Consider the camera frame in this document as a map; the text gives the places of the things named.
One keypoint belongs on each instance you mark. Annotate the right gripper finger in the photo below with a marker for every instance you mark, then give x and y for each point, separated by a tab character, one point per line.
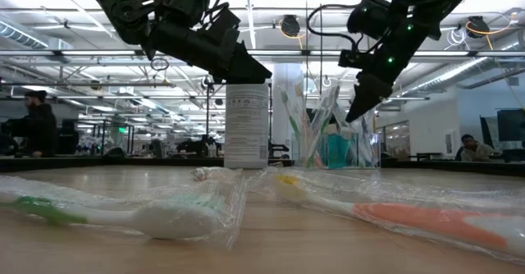
367	95

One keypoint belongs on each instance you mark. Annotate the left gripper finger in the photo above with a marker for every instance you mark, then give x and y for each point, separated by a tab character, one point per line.
246	69

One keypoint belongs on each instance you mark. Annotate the teal toothpaste tube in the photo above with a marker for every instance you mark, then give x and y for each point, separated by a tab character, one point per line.
338	151
323	153

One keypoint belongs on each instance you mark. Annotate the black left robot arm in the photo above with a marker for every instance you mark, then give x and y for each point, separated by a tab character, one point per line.
123	11

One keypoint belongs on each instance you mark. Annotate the white building column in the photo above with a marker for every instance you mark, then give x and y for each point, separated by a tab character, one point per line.
289	77

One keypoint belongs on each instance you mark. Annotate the white wipes canister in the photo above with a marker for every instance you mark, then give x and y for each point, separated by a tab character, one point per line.
246	126

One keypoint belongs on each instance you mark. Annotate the clear acrylic organizer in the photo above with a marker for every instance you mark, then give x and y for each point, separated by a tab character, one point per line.
369	159

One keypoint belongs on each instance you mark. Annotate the person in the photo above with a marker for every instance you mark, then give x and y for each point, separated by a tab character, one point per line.
41	126
471	151

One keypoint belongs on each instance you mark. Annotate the dark computer monitor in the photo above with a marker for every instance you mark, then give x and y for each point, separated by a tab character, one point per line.
510	124

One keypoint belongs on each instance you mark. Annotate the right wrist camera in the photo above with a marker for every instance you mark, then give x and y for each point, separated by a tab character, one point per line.
352	58

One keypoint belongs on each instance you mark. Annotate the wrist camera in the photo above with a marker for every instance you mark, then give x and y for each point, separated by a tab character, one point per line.
223	24
352	58

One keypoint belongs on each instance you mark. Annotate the black pole-mounted camera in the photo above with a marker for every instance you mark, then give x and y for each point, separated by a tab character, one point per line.
206	82

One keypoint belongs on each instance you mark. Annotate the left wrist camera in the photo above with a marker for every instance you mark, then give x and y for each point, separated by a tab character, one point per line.
223	24

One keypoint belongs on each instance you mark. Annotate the silver ceiling duct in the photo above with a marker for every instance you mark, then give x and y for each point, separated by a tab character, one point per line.
20	36
471	71

